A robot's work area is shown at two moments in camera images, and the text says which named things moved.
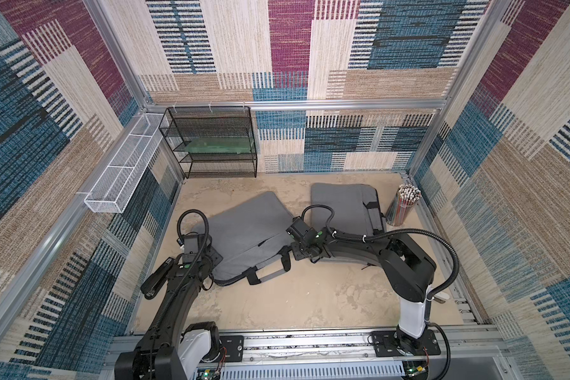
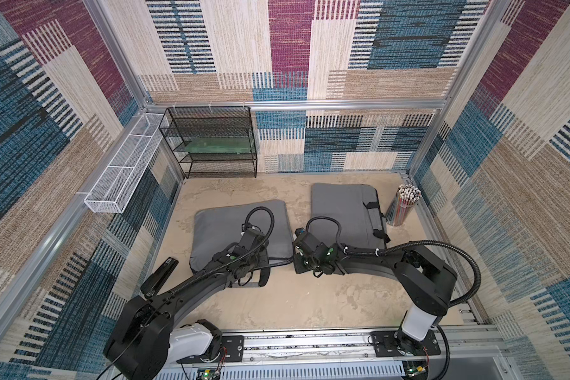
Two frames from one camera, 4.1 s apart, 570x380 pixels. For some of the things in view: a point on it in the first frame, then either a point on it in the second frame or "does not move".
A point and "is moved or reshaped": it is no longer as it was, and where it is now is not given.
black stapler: (151, 285) does not move
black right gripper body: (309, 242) to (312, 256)
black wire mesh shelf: (212, 142) does not move
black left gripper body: (211, 259) to (261, 260)
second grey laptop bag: (355, 208) does not move
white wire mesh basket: (114, 189) does not move
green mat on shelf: (218, 145) does not move
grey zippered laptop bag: (253, 240) is moved or reshaped
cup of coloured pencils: (402, 204) does not move
